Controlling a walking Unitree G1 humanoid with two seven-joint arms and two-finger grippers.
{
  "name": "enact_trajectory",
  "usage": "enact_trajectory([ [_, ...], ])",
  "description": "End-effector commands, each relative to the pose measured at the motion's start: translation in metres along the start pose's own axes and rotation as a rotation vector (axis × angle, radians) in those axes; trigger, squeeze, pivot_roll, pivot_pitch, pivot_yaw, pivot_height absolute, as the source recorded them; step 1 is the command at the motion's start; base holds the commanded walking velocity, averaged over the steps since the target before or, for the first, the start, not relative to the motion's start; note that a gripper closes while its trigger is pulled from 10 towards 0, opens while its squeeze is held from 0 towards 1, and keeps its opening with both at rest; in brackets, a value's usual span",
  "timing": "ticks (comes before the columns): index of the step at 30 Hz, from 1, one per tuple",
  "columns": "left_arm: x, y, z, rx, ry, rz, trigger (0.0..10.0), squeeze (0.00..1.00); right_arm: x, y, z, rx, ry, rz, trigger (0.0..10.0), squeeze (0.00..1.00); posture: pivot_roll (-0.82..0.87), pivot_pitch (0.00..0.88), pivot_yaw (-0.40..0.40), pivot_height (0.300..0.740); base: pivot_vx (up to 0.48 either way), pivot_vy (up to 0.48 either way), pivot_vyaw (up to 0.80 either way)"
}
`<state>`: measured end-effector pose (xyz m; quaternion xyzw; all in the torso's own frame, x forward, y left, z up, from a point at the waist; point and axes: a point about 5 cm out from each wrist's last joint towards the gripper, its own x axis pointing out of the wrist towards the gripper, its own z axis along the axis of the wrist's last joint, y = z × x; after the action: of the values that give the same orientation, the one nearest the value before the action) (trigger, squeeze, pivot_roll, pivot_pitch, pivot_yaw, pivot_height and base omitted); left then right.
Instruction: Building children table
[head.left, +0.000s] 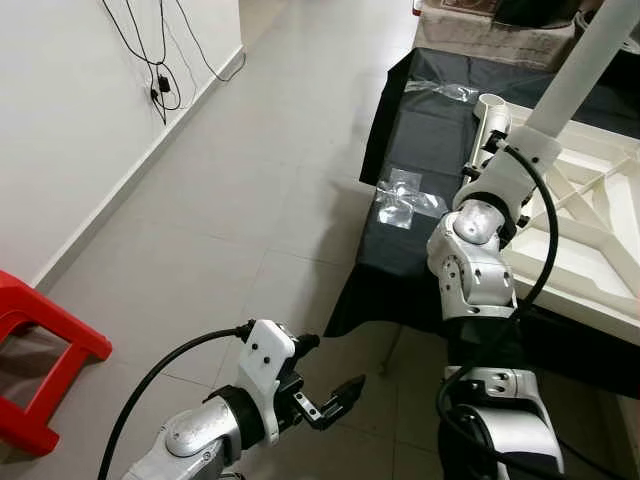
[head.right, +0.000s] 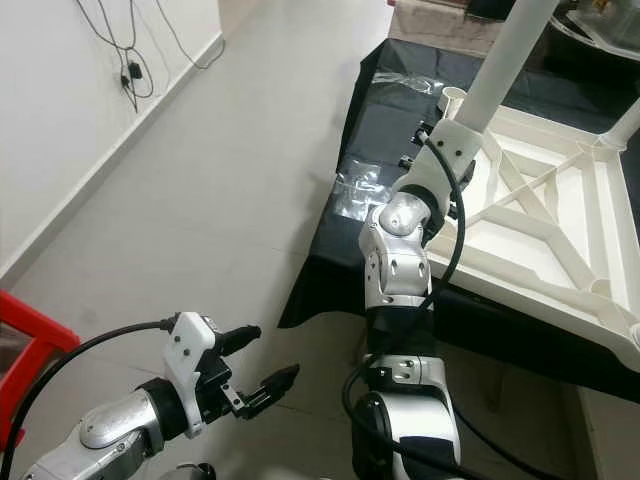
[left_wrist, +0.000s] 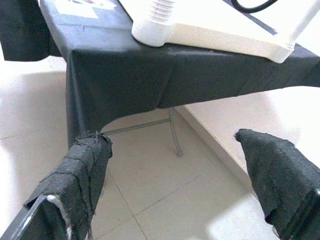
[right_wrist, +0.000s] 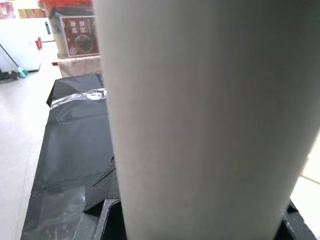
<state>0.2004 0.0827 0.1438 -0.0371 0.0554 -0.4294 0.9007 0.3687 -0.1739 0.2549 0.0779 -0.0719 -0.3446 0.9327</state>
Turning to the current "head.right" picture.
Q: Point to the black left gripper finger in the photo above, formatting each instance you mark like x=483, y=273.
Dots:
x=240, y=337
x=278, y=385

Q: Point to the white plastic table top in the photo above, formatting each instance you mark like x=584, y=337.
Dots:
x=540, y=290

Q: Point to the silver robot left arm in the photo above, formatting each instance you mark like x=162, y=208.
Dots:
x=110, y=435

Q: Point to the grey black robot left foot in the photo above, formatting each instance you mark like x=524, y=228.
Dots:
x=188, y=472

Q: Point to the clear tape patch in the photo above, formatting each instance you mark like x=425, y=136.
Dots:
x=360, y=190

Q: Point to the beige patterned ledge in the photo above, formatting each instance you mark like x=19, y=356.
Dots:
x=440, y=30

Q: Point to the black tablecloth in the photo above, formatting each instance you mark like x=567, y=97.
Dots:
x=320, y=270

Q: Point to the red plastic stool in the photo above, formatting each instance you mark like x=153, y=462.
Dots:
x=25, y=330

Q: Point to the black power adapter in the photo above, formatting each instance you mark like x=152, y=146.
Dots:
x=132, y=72

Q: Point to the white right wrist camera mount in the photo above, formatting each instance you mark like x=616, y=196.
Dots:
x=445, y=160

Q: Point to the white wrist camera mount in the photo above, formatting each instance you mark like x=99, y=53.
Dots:
x=445, y=160
x=190, y=360

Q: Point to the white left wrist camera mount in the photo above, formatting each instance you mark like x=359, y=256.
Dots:
x=190, y=360

